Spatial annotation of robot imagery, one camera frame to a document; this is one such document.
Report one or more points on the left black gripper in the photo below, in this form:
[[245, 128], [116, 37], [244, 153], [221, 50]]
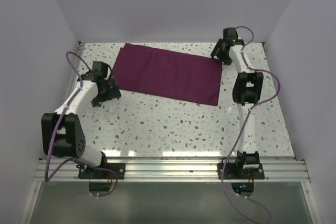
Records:
[[113, 93]]

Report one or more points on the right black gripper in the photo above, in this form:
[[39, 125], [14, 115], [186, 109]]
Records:
[[227, 60]]

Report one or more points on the purple cloth wrap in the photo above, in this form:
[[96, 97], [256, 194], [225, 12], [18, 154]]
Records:
[[168, 74]]

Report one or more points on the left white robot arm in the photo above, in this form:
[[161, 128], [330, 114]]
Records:
[[62, 133]]

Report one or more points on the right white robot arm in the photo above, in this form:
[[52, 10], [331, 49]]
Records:
[[246, 93]]

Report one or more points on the aluminium left rail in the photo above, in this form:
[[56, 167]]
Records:
[[76, 63]]

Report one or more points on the aluminium rail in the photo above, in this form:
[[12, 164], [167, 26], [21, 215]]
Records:
[[76, 63], [204, 169]]

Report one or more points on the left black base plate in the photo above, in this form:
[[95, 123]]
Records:
[[110, 170]]

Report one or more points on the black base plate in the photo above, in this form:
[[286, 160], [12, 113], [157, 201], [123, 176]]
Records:
[[233, 172], [110, 170]]

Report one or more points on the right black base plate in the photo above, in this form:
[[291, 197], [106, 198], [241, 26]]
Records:
[[233, 172]]

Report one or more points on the aluminium front rail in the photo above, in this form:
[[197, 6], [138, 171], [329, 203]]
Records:
[[204, 169]]

